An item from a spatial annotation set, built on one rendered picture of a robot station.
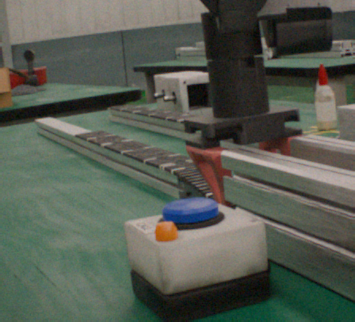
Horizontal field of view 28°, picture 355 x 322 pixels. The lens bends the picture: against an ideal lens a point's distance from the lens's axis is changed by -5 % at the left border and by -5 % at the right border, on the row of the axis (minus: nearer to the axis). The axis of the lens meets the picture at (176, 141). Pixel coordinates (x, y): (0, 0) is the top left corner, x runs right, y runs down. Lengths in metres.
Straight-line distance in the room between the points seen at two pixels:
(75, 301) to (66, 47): 11.41
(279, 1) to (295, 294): 0.29
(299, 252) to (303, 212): 0.03
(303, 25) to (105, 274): 0.30
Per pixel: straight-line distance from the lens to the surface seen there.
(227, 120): 0.68
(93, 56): 12.05
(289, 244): 0.57
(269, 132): 0.70
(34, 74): 4.20
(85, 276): 0.62
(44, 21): 11.88
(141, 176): 0.99
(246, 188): 0.62
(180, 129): 1.39
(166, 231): 0.48
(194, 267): 0.49
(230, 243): 0.49
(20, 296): 0.60
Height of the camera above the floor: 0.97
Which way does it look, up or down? 8 degrees down
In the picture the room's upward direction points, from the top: 6 degrees counter-clockwise
